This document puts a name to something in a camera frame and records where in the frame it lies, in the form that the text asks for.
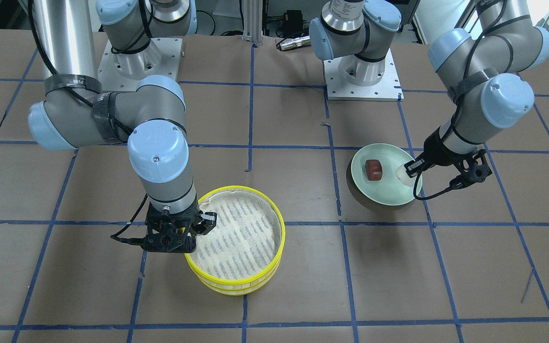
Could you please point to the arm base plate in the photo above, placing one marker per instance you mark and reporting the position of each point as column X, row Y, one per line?
column 362, row 78
column 123, row 72

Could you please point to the aluminium frame post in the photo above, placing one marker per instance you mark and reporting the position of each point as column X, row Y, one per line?
column 252, row 16

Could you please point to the light green plate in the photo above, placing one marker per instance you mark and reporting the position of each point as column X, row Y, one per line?
column 387, row 192

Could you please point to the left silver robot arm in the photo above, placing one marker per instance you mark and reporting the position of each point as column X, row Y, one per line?
column 480, row 75

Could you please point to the yellow steamer layer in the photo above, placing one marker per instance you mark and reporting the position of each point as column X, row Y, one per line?
column 236, row 287
column 248, row 238

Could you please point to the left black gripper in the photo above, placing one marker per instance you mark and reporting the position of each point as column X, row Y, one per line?
column 439, row 148

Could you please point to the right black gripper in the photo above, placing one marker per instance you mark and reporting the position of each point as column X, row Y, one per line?
column 208, row 220

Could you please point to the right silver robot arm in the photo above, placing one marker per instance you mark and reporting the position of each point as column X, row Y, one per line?
column 148, row 117

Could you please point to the brown bun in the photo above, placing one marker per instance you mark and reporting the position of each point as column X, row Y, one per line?
column 374, row 170

